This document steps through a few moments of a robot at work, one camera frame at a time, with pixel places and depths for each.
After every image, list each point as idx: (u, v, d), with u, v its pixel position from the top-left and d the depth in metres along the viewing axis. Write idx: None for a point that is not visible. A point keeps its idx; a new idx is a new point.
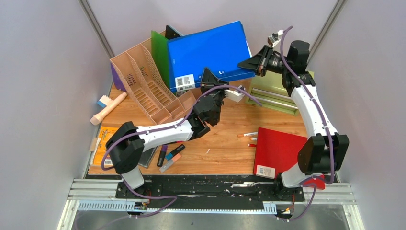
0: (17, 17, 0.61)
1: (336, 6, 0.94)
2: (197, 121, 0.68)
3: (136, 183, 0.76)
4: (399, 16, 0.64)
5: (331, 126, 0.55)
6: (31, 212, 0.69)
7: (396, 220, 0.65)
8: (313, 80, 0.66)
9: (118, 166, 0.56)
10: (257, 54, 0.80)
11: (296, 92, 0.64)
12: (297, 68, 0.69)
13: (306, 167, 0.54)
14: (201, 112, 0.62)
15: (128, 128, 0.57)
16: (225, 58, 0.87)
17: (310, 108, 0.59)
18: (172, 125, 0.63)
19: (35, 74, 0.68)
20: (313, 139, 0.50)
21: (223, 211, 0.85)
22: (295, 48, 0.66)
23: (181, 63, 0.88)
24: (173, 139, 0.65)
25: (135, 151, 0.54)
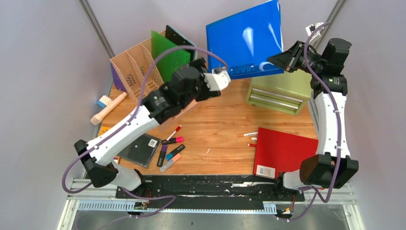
0: (19, 17, 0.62)
1: (336, 7, 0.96)
2: (164, 98, 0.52)
3: (131, 186, 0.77)
4: (399, 16, 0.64)
5: (343, 148, 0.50)
6: (30, 213, 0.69)
7: (396, 220, 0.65)
8: (346, 86, 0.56)
9: (96, 184, 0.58)
10: (287, 50, 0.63)
11: (321, 98, 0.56)
12: (329, 69, 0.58)
13: (306, 177, 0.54)
14: (183, 81, 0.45)
15: (78, 149, 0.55)
16: (256, 50, 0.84)
17: (329, 120, 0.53)
18: (124, 124, 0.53)
19: (36, 74, 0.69)
20: (320, 156, 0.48)
21: (223, 211, 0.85)
22: (332, 45, 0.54)
23: (216, 54, 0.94)
24: (139, 133, 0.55)
25: (91, 170, 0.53)
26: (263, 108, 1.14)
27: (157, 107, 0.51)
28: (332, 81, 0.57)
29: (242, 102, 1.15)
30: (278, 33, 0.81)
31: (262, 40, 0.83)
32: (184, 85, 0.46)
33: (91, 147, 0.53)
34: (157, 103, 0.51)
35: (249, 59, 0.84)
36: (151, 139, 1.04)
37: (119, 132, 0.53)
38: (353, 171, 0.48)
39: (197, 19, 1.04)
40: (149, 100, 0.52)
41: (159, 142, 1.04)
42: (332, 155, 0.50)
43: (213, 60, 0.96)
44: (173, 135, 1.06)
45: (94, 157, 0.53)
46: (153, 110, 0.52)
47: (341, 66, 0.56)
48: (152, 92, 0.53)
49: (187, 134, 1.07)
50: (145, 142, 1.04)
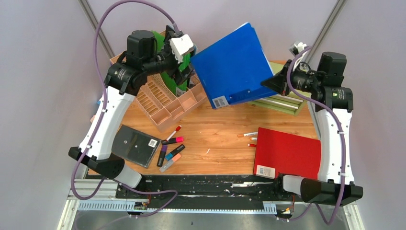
0: (18, 17, 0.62)
1: (335, 7, 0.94)
2: (125, 69, 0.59)
3: (135, 181, 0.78)
4: (399, 16, 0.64)
5: (347, 175, 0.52)
6: (30, 213, 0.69)
7: (397, 220, 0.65)
8: (351, 97, 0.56)
9: (111, 176, 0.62)
10: (278, 74, 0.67)
11: (324, 116, 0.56)
12: (330, 81, 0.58)
13: (307, 200, 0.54)
14: (140, 41, 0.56)
15: (75, 155, 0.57)
16: (247, 75, 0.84)
17: (333, 143, 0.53)
18: (102, 112, 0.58)
19: (35, 74, 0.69)
20: (322, 186, 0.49)
21: (223, 211, 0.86)
22: (328, 57, 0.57)
23: (210, 86, 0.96)
24: (120, 114, 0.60)
25: (98, 168, 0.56)
26: (263, 107, 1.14)
27: (123, 78, 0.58)
28: (336, 96, 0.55)
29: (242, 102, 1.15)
30: (259, 51, 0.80)
31: (247, 63, 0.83)
32: (142, 46, 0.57)
33: (85, 149, 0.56)
34: (120, 75, 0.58)
35: (243, 86, 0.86)
36: (151, 139, 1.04)
37: (102, 120, 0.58)
38: (357, 197, 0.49)
39: (196, 20, 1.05)
40: (110, 75, 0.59)
41: (159, 142, 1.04)
42: (335, 183, 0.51)
43: (209, 91, 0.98)
44: (173, 135, 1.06)
45: (93, 155, 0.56)
46: (121, 84, 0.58)
47: (341, 76, 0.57)
48: (110, 71, 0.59)
49: (187, 133, 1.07)
50: (145, 142, 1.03)
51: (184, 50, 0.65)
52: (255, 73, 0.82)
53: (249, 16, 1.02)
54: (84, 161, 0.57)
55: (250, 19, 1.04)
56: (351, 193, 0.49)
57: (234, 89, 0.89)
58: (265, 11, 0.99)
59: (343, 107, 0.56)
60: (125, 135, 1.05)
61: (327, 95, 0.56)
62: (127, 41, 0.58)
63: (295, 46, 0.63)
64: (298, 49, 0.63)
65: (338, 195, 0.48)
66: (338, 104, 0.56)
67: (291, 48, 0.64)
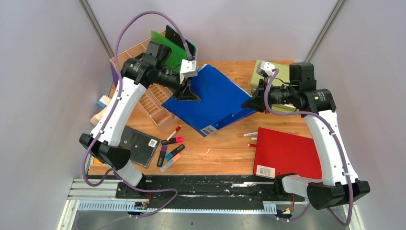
0: (17, 17, 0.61)
1: (336, 7, 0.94)
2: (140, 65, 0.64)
3: (136, 179, 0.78)
4: (399, 16, 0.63)
5: (352, 173, 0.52)
6: (30, 213, 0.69)
7: (397, 220, 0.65)
8: (332, 99, 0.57)
9: (118, 166, 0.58)
10: (256, 97, 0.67)
11: (313, 121, 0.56)
12: (305, 86, 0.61)
13: (320, 206, 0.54)
14: (160, 46, 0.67)
15: (85, 140, 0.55)
16: (227, 104, 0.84)
17: (329, 143, 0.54)
18: (117, 99, 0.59)
19: (35, 74, 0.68)
20: (332, 190, 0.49)
21: (224, 211, 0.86)
22: (297, 66, 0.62)
23: (193, 121, 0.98)
24: (133, 104, 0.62)
25: (109, 152, 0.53)
26: None
27: (137, 70, 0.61)
28: (318, 99, 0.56)
29: None
30: (227, 80, 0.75)
31: (223, 96, 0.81)
32: (160, 50, 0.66)
33: (98, 134, 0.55)
34: (136, 68, 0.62)
35: (227, 113, 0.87)
36: (151, 139, 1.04)
37: (116, 108, 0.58)
38: (366, 192, 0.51)
39: (196, 20, 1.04)
40: (126, 68, 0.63)
41: (159, 142, 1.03)
42: (343, 184, 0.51)
43: (195, 124, 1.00)
44: (173, 135, 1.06)
45: (105, 141, 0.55)
46: (136, 75, 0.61)
47: (313, 81, 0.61)
48: (127, 63, 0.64)
49: (187, 134, 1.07)
50: (145, 142, 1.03)
51: (186, 71, 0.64)
52: (233, 99, 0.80)
53: (248, 16, 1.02)
54: (95, 147, 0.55)
55: (249, 19, 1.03)
56: (360, 190, 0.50)
57: (218, 117, 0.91)
58: (265, 11, 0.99)
59: (327, 108, 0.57)
60: (125, 135, 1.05)
61: (310, 100, 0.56)
62: (148, 45, 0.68)
63: (264, 68, 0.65)
64: (266, 72, 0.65)
65: (349, 195, 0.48)
66: (321, 106, 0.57)
67: (260, 71, 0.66)
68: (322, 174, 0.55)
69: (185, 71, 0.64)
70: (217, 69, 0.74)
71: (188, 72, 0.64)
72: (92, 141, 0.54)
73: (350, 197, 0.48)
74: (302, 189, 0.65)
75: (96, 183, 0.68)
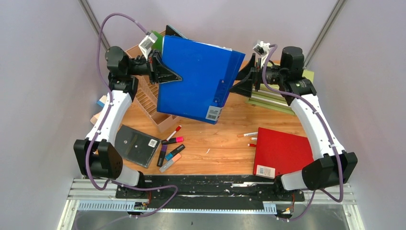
0: (17, 17, 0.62)
1: (336, 6, 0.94)
2: (122, 77, 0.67)
3: (136, 179, 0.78)
4: (399, 15, 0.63)
5: (337, 144, 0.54)
6: (30, 213, 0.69)
7: (397, 220, 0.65)
8: (313, 87, 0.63)
9: (113, 173, 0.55)
10: (247, 80, 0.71)
11: (297, 104, 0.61)
12: (293, 75, 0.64)
13: (314, 186, 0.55)
14: (118, 64, 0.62)
15: (81, 144, 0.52)
16: (208, 71, 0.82)
17: (313, 121, 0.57)
18: (109, 105, 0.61)
19: (35, 74, 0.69)
20: (322, 162, 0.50)
21: (223, 211, 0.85)
22: (288, 54, 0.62)
23: (191, 109, 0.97)
24: (123, 111, 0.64)
25: (109, 149, 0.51)
26: (263, 107, 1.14)
27: (124, 86, 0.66)
28: (299, 86, 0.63)
29: (242, 102, 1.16)
30: (192, 43, 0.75)
31: (199, 63, 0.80)
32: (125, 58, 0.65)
33: (95, 134, 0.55)
34: (122, 85, 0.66)
35: (215, 81, 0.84)
36: (151, 139, 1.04)
37: (108, 112, 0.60)
38: (354, 163, 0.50)
39: (195, 21, 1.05)
40: (112, 86, 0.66)
41: (159, 142, 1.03)
42: (330, 155, 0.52)
43: (197, 113, 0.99)
44: (173, 135, 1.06)
45: (103, 139, 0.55)
46: (123, 89, 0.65)
47: (301, 70, 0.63)
48: (111, 81, 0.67)
49: (187, 134, 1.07)
50: (145, 142, 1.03)
51: (140, 44, 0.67)
52: (211, 60, 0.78)
53: (249, 15, 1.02)
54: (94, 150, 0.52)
55: (249, 19, 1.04)
56: (348, 161, 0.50)
57: (211, 92, 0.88)
58: (265, 10, 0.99)
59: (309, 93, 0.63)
60: (125, 135, 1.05)
61: (293, 87, 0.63)
62: (108, 67, 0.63)
63: (260, 45, 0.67)
64: (263, 48, 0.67)
65: (338, 166, 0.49)
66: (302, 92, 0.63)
67: (256, 48, 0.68)
68: (313, 151, 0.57)
69: (142, 41, 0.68)
70: (174, 37, 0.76)
71: (146, 41, 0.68)
72: (90, 142, 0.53)
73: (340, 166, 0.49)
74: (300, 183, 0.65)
75: (101, 188, 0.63)
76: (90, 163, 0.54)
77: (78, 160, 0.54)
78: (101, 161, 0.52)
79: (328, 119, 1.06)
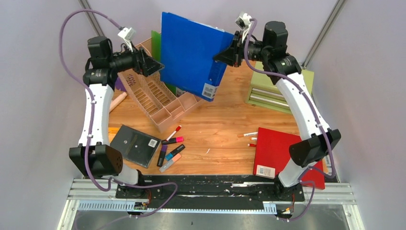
0: (18, 18, 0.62)
1: (336, 7, 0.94)
2: (99, 69, 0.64)
3: (135, 178, 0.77)
4: (399, 15, 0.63)
5: (323, 124, 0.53)
6: (31, 212, 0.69)
7: (397, 220, 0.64)
8: (297, 63, 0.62)
9: (117, 169, 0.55)
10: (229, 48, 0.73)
11: (284, 84, 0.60)
12: (277, 53, 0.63)
13: (302, 162, 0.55)
14: (100, 44, 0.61)
15: (75, 153, 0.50)
16: (202, 49, 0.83)
17: (299, 102, 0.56)
18: (93, 104, 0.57)
19: (35, 74, 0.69)
20: (310, 142, 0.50)
21: (223, 211, 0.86)
22: (272, 32, 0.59)
23: (189, 86, 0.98)
24: (108, 106, 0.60)
25: (108, 150, 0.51)
26: (263, 107, 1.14)
27: (101, 76, 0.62)
28: (284, 64, 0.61)
29: (242, 102, 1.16)
30: (187, 21, 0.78)
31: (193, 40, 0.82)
32: (104, 46, 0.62)
33: (87, 139, 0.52)
34: (98, 75, 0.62)
35: (210, 60, 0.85)
36: (151, 139, 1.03)
37: (94, 112, 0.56)
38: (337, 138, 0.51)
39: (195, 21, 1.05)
40: (88, 78, 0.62)
41: (159, 142, 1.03)
42: (317, 135, 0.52)
43: (194, 90, 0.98)
44: (173, 135, 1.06)
45: (97, 142, 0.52)
46: (101, 81, 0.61)
47: (285, 47, 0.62)
48: (86, 73, 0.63)
49: (187, 133, 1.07)
50: (145, 142, 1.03)
51: (125, 34, 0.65)
52: (204, 38, 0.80)
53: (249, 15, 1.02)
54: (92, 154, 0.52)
55: None
56: (333, 137, 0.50)
57: (206, 69, 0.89)
58: (265, 11, 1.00)
59: (294, 71, 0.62)
60: (125, 135, 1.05)
61: (278, 66, 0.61)
62: (88, 48, 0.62)
63: (241, 18, 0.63)
64: (244, 21, 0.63)
65: (325, 143, 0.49)
66: (288, 70, 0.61)
67: (238, 20, 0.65)
68: (299, 132, 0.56)
69: (125, 35, 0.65)
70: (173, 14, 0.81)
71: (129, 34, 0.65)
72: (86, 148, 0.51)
73: (328, 145, 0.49)
74: (297, 170, 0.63)
75: (107, 188, 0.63)
76: (91, 165, 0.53)
77: (78, 166, 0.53)
78: (103, 163, 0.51)
79: (328, 119, 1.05)
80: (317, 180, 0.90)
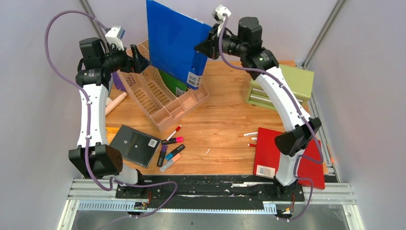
0: (18, 18, 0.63)
1: (336, 7, 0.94)
2: (92, 69, 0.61)
3: (135, 178, 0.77)
4: (399, 15, 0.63)
5: (305, 114, 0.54)
6: (30, 212, 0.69)
7: (398, 220, 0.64)
8: (275, 58, 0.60)
9: (118, 168, 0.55)
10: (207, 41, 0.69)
11: (264, 79, 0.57)
12: (253, 49, 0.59)
13: (288, 151, 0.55)
14: (93, 43, 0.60)
15: (75, 154, 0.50)
16: (183, 38, 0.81)
17: (281, 96, 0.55)
18: (88, 105, 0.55)
19: (35, 74, 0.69)
20: (295, 134, 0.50)
21: (223, 211, 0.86)
22: (246, 29, 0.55)
23: (174, 72, 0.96)
24: (104, 107, 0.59)
25: (107, 150, 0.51)
26: (263, 107, 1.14)
27: (94, 76, 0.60)
28: (262, 60, 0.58)
29: (242, 102, 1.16)
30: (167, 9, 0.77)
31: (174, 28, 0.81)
32: (95, 46, 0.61)
33: (86, 140, 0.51)
34: (91, 75, 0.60)
35: (192, 50, 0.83)
36: (151, 139, 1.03)
37: (91, 113, 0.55)
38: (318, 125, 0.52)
39: None
40: (81, 78, 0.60)
41: (159, 142, 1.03)
42: (300, 125, 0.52)
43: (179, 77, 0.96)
44: (173, 135, 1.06)
45: (97, 142, 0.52)
46: (95, 81, 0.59)
47: (260, 42, 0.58)
48: (79, 74, 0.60)
49: (187, 133, 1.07)
50: (145, 142, 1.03)
51: (116, 33, 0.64)
52: (184, 27, 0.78)
53: (248, 15, 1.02)
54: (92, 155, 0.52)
55: None
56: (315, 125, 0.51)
57: (188, 58, 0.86)
58: (265, 11, 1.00)
59: (273, 65, 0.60)
60: (125, 135, 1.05)
61: (256, 62, 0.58)
62: (80, 48, 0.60)
63: (216, 12, 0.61)
64: (219, 15, 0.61)
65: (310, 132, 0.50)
66: (267, 65, 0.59)
67: (214, 14, 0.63)
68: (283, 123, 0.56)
69: (118, 33, 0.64)
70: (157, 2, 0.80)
71: (120, 32, 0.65)
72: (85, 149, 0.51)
73: (312, 134, 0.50)
74: (288, 163, 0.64)
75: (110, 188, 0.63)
76: (91, 166, 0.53)
77: (78, 167, 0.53)
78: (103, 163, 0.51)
79: (328, 119, 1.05)
80: (317, 180, 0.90)
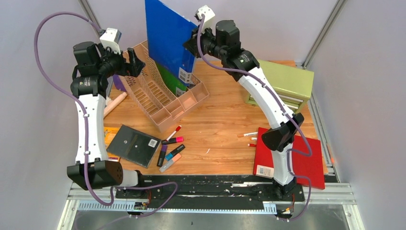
0: (18, 19, 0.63)
1: (336, 7, 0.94)
2: (87, 78, 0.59)
3: (135, 179, 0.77)
4: (398, 15, 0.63)
5: (288, 110, 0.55)
6: (31, 212, 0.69)
7: (398, 220, 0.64)
8: (255, 58, 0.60)
9: (118, 180, 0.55)
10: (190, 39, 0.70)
11: (246, 81, 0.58)
12: (233, 51, 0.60)
13: (276, 147, 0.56)
14: (87, 50, 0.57)
15: (74, 171, 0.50)
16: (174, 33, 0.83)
17: (265, 97, 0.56)
18: (85, 118, 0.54)
19: (35, 74, 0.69)
20: (281, 131, 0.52)
21: (223, 211, 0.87)
22: (223, 32, 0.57)
23: (168, 65, 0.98)
24: (102, 116, 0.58)
25: (107, 166, 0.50)
26: None
27: (90, 85, 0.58)
28: (242, 61, 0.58)
29: (242, 102, 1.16)
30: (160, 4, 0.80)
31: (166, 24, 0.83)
32: (91, 52, 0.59)
33: (85, 156, 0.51)
34: (87, 84, 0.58)
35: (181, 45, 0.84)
36: (151, 139, 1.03)
37: (88, 128, 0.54)
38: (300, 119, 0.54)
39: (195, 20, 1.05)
40: (76, 88, 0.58)
41: (159, 142, 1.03)
42: (285, 122, 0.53)
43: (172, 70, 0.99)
44: (173, 135, 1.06)
45: (96, 158, 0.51)
46: (91, 90, 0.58)
47: (239, 44, 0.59)
48: (74, 83, 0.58)
49: (187, 133, 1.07)
50: (145, 142, 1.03)
51: (113, 37, 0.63)
52: (174, 22, 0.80)
53: (248, 15, 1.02)
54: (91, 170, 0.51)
55: (248, 19, 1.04)
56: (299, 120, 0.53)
57: (178, 53, 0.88)
58: (265, 11, 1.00)
59: (253, 66, 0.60)
60: (125, 136, 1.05)
61: (236, 63, 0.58)
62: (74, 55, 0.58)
63: (197, 12, 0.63)
64: (199, 15, 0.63)
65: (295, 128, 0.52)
66: (248, 66, 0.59)
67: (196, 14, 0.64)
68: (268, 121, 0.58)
69: (114, 38, 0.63)
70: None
71: (117, 36, 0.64)
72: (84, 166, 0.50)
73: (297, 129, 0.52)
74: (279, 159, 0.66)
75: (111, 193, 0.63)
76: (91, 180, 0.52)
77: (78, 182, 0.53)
78: (102, 178, 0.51)
79: (328, 119, 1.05)
80: (317, 180, 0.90)
